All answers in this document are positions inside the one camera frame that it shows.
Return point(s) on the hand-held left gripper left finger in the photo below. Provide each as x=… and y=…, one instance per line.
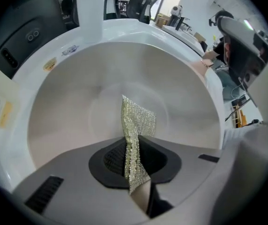
x=77, y=184

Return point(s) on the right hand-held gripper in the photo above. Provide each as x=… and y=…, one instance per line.
x=248, y=62

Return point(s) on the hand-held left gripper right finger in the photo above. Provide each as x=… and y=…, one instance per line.
x=190, y=172

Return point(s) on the yellow-green sponge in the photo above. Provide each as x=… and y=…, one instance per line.
x=136, y=118

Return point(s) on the white square washbasin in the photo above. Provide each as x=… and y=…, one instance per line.
x=183, y=37

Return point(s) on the black faucet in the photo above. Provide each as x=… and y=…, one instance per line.
x=183, y=23

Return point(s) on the cardboard box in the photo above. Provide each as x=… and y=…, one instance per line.
x=163, y=20

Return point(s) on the black mesh office chair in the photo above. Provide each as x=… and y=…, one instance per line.
x=138, y=6
x=111, y=3

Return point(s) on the white sink basin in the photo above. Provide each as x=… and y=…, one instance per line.
x=129, y=29

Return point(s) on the yellow shield sticker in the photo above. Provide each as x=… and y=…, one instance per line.
x=49, y=64

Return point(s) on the grey shield sticker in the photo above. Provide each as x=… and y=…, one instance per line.
x=70, y=50

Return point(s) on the white curved faucet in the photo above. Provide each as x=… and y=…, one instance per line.
x=90, y=15

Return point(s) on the small white camera device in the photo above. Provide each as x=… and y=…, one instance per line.
x=177, y=10

